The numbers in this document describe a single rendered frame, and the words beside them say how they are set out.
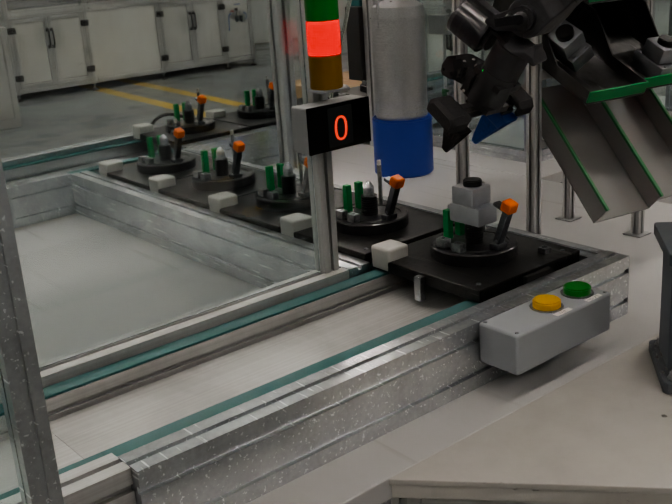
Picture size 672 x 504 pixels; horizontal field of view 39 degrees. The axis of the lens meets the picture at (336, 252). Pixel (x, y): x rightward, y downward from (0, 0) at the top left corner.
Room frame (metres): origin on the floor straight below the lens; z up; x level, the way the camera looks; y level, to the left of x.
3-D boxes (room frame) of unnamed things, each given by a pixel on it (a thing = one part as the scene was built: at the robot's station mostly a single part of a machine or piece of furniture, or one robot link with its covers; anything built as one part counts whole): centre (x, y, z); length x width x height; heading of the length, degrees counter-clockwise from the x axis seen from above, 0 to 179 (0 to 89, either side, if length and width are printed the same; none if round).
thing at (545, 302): (1.25, -0.29, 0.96); 0.04 x 0.04 x 0.02
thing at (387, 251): (1.49, -0.09, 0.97); 0.05 x 0.05 x 0.04; 39
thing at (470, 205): (1.48, -0.22, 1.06); 0.08 x 0.04 x 0.07; 39
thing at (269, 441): (1.19, -0.11, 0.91); 0.89 x 0.06 x 0.11; 129
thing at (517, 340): (1.25, -0.29, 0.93); 0.21 x 0.07 x 0.06; 129
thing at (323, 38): (1.45, 0.00, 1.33); 0.05 x 0.05 x 0.05
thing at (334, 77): (1.45, 0.00, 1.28); 0.05 x 0.05 x 0.05
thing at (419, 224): (1.68, -0.07, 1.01); 0.24 x 0.24 x 0.13; 39
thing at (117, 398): (1.31, 0.02, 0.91); 0.84 x 0.28 x 0.10; 129
